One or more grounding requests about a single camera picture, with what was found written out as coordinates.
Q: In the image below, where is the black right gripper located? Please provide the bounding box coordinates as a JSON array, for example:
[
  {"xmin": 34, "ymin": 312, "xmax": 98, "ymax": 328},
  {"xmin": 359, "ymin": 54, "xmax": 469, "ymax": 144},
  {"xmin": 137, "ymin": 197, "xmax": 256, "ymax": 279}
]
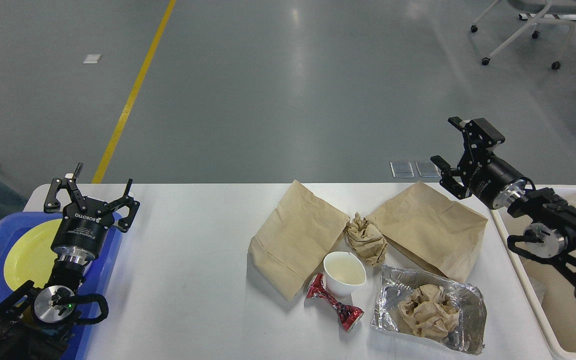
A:
[{"xmin": 430, "ymin": 116, "xmax": 528, "ymax": 210}]

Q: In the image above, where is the white paper cup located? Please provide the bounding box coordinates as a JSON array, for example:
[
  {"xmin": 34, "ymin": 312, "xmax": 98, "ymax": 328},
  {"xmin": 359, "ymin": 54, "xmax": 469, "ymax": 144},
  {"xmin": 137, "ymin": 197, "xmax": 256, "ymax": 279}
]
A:
[{"xmin": 323, "ymin": 251, "xmax": 367, "ymax": 297}]

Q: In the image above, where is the white office chair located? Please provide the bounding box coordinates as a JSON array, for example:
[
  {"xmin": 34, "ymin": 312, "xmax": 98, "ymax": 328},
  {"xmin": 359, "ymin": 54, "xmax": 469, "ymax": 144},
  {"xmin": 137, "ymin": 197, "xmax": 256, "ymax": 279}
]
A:
[{"xmin": 481, "ymin": 0, "xmax": 576, "ymax": 71}]

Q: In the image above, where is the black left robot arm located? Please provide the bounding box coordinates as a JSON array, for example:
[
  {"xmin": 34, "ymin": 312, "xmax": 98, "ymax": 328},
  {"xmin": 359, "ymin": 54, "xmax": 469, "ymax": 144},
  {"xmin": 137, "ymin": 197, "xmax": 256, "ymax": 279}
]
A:
[{"xmin": 0, "ymin": 162, "xmax": 140, "ymax": 360}]

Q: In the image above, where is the crumpled brown paper on foil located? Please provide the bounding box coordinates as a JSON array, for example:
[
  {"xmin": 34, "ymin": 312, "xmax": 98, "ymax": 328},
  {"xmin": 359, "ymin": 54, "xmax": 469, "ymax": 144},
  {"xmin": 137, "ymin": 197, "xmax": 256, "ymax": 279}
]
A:
[{"xmin": 397, "ymin": 284, "xmax": 461, "ymax": 342}]

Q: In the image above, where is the yellow plastic plate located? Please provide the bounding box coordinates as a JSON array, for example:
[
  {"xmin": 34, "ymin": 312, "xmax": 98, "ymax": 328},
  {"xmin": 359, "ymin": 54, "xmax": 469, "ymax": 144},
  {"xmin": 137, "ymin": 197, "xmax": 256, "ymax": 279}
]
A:
[{"xmin": 3, "ymin": 219, "xmax": 61, "ymax": 291}]

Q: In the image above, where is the white plastic bin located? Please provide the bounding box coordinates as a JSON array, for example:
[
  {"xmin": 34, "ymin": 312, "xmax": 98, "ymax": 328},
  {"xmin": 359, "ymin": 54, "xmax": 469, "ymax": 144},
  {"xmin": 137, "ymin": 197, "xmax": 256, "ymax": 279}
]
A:
[{"xmin": 490, "ymin": 185, "xmax": 576, "ymax": 360}]

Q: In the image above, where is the crushed red can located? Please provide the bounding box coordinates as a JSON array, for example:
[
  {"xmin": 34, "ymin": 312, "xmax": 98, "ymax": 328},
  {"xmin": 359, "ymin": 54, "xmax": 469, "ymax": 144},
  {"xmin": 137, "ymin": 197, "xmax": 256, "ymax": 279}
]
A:
[{"xmin": 305, "ymin": 272, "xmax": 365, "ymax": 332}]

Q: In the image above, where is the large brown paper bag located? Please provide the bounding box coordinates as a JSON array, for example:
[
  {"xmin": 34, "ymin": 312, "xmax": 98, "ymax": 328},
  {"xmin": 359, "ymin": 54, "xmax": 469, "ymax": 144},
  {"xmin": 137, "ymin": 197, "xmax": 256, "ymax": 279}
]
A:
[{"xmin": 247, "ymin": 180, "xmax": 349, "ymax": 301}]

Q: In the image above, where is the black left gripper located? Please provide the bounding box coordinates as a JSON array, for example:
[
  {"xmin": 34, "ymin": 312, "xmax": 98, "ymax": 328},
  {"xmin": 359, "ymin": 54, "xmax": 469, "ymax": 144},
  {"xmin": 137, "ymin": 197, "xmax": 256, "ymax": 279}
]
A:
[{"xmin": 43, "ymin": 162, "xmax": 141, "ymax": 266}]

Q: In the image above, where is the crumpled brown paper ball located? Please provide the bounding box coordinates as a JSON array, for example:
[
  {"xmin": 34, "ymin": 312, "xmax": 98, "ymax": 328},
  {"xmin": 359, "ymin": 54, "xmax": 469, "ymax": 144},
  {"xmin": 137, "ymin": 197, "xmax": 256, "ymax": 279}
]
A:
[{"xmin": 344, "ymin": 212, "xmax": 388, "ymax": 267}]

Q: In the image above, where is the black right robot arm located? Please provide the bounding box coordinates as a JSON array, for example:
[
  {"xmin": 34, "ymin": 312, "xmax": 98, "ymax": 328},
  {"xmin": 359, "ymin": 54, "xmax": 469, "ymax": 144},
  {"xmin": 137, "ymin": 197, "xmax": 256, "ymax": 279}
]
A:
[{"xmin": 430, "ymin": 116, "xmax": 576, "ymax": 299}]

